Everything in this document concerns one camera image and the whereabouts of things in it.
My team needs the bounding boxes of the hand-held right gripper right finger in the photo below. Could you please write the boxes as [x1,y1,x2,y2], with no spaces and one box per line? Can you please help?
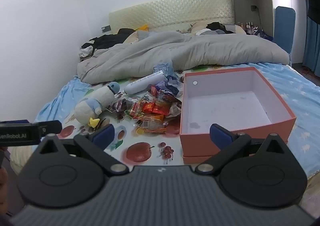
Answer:
[195,123,292,175]

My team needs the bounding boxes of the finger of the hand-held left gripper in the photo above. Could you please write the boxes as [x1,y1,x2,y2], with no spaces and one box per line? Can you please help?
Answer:
[39,120,62,139]

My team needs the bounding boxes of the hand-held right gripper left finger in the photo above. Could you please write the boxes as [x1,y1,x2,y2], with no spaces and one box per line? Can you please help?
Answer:
[34,124,129,177]

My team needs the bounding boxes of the pink cardboard box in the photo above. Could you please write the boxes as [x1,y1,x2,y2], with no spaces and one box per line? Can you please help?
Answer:
[179,67,297,164]

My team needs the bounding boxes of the pile of snack packets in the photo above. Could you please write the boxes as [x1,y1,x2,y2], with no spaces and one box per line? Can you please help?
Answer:
[107,85,182,134]

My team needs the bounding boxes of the white and blue plush penguin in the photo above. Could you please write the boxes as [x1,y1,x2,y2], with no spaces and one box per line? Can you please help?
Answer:
[74,82,121,128]

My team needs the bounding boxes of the white spray bottle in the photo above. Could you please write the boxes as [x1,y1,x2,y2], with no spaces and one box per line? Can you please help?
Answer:
[124,71,165,95]

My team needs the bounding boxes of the navy printed plastic wrap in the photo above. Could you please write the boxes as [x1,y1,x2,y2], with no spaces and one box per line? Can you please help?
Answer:
[164,76,185,97]

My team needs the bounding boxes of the white crumpled cloth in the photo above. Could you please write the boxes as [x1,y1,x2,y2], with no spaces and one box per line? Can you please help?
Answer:
[79,46,93,58]

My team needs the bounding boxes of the pale blue plastic bag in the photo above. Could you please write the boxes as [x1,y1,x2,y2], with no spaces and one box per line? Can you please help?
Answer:
[153,60,176,78]

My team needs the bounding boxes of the black clothes heap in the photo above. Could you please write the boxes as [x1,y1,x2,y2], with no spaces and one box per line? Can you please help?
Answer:
[81,28,137,50]

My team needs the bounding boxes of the grey duvet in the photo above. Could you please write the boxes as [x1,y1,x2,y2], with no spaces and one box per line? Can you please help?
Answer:
[76,31,290,84]

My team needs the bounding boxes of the beige pillow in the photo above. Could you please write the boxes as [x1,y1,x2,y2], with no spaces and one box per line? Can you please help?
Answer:
[126,31,141,44]

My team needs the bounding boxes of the black garment on pillow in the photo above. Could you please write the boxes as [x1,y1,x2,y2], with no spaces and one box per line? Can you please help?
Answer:
[206,22,235,33]

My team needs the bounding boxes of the group of cosmetic bottles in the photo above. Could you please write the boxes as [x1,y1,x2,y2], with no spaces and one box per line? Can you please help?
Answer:
[237,21,265,36]

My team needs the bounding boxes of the blue padded board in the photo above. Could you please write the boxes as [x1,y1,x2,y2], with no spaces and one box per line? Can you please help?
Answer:
[274,6,297,53]

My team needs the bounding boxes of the blue curtain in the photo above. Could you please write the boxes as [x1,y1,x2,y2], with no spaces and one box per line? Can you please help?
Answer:
[302,16,320,78]

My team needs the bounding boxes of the cream quilted headboard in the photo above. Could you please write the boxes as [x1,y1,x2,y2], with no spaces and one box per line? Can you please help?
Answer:
[109,0,235,35]

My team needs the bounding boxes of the wall socket with cable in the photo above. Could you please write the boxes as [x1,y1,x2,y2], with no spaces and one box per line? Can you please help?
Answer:
[251,5,263,33]

